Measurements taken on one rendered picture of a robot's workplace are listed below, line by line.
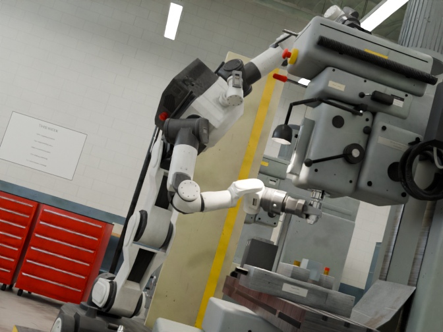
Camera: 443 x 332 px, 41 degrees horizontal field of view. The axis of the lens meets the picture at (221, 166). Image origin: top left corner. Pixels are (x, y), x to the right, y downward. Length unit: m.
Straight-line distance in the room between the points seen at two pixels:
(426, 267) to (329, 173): 0.45
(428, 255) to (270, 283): 0.56
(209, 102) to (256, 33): 9.63
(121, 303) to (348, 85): 1.34
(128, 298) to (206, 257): 1.23
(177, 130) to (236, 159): 1.67
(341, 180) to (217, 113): 0.57
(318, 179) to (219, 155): 1.85
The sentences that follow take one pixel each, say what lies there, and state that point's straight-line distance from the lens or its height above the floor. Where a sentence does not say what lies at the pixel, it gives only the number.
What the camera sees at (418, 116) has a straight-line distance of 2.25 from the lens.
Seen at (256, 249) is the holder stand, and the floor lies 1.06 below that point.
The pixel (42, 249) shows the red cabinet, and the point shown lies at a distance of 6.65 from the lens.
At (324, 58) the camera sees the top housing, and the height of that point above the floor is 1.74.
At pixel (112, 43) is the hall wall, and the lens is 11.61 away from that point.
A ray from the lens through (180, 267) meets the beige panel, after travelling 3.81.
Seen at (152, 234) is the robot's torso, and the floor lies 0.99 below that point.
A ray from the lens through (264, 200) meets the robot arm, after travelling 2.17.
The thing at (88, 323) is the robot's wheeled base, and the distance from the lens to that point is 2.45.
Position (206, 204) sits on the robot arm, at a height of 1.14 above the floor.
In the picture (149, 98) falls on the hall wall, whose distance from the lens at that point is 11.35.
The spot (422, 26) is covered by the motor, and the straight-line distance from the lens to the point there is 2.39.
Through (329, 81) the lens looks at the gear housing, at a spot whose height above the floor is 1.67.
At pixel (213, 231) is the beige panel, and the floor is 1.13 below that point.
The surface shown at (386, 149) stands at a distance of 2.16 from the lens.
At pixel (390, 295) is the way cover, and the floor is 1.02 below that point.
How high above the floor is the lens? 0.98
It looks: 9 degrees up
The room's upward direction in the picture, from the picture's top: 17 degrees clockwise
